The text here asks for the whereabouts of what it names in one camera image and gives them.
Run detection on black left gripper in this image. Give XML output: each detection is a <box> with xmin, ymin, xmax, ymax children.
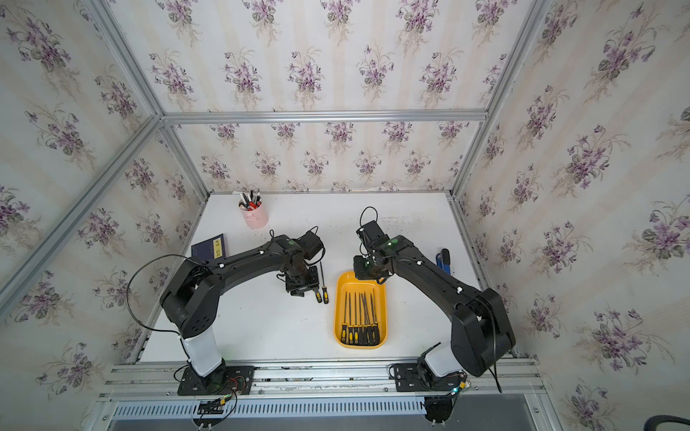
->
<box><xmin>286</xmin><ymin>264</ymin><xmax>323</xmax><ymax>299</ymax></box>

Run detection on yellow plastic storage box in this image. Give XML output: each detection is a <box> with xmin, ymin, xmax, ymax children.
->
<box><xmin>333</xmin><ymin>271</ymin><xmax>388</xmax><ymax>349</ymax></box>

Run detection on file tool moved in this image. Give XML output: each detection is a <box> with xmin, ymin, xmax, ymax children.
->
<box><xmin>351</xmin><ymin>295</ymin><xmax>360</xmax><ymax>346</ymax></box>
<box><xmin>362</xmin><ymin>294</ymin><xmax>376</xmax><ymax>346</ymax></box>
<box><xmin>356</xmin><ymin>293</ymin><xmax>365</xmax><ymax>346</ymax></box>
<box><xmin>369</xmin><ymin>294</ymin><xmax>380</xmax><ymax>346</ymax></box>
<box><xmin>359</xmin><ymin>293</ymin><xmax>372</xmax><ymax>346</ymax></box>

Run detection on diagonal file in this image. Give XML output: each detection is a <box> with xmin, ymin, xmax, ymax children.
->
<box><xmin>341</xmin><ymin>294</ymin><xmax>349</xmax><ymax>345</ymax></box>

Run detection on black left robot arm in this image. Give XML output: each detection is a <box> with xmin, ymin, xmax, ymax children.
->
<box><xmin>160</xmin><ymin>230</ymin><xmax>325</xmax><ymax>378</ymax></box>

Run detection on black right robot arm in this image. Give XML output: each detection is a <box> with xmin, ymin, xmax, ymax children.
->
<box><xmin>353</xmin><ymin>221</ymin><xmax>516</xmax><ymax>379</ymax></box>

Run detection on pink pen cup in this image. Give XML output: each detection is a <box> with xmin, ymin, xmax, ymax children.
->
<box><xmin>241</xmin><ymin>204</ymin><xmax>269</xmax><ymax>230</ymax></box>

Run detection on dark blue notebook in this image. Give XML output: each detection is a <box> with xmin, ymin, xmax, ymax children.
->
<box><xmin>192</xmin><ymin>233</ymin><xmax>226</xmax><ymax>261</ymax></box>

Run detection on pens in cup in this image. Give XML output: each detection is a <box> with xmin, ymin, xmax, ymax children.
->
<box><xmin>238</xmin><ymin>190</ymin><xmax>262</xmax><ymax>212</ymax></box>

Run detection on blue object by right wall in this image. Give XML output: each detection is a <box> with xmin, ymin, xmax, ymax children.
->
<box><xmin>436</xmin><ymin>248</ymin><xmax>452</xmax><ymax>275</ymax></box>

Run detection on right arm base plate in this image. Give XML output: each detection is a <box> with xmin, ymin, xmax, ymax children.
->
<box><xmin>387</xmin><ymin>363</ymin><xmax>467</xmax><ymax>394</ymax></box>

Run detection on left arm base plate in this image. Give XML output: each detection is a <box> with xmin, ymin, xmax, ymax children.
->
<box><xmin>176</xmin><ymin>366</ymin><xmax>255</xmax><ymax>396</ymax></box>

